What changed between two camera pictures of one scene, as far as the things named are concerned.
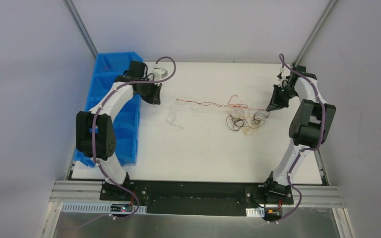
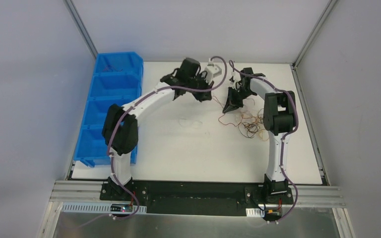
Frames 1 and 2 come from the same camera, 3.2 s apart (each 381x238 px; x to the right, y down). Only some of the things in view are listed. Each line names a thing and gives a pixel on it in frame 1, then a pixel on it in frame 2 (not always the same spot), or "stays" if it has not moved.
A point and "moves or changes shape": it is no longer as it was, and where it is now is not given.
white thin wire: [174, 123] to [183, 118]
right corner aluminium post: [315, 30] stays
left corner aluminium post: [79, 21] stays
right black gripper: [280, 94] to [237, 93]
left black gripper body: [152, 92] to [199, 92]
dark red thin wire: [119, 71] stays
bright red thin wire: [228, 105] to [228, 123]
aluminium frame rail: [312, 197] stays
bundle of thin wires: [239, 120] moves or changes shape
